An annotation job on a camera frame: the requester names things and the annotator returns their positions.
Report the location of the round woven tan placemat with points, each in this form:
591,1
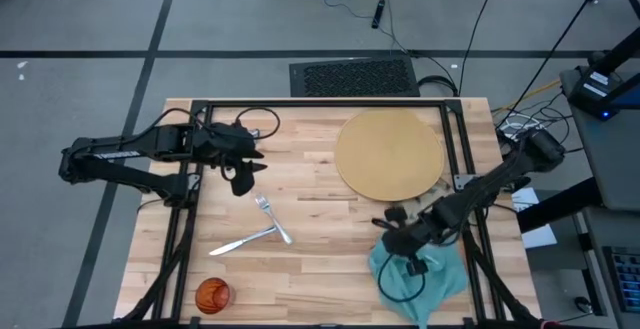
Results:
387,154

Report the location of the black aluminium table frame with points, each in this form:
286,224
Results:
325,103

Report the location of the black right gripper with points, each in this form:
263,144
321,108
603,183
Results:
417,267

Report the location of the black stand leg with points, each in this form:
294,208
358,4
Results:
560,204
620,49

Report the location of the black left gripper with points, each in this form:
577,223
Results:
242,181

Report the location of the grey desk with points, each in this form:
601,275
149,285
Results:
615,169

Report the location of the black power strip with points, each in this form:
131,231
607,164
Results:
378,15

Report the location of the black keyboard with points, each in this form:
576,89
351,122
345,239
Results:
627,279

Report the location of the black device with blue light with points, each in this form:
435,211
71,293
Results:
582,100

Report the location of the silver metal fork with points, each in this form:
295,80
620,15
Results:
274,220

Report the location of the white paper sheet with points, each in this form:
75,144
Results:
540,236

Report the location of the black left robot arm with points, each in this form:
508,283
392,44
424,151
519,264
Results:
125,151

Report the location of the orange translucent plastic cup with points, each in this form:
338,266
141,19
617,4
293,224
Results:
212,296

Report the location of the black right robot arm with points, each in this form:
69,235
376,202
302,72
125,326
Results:
470,196

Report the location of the silver metal table knife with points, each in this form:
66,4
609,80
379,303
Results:
235,244

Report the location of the teal cloth napkin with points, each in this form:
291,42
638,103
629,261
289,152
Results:
445,274

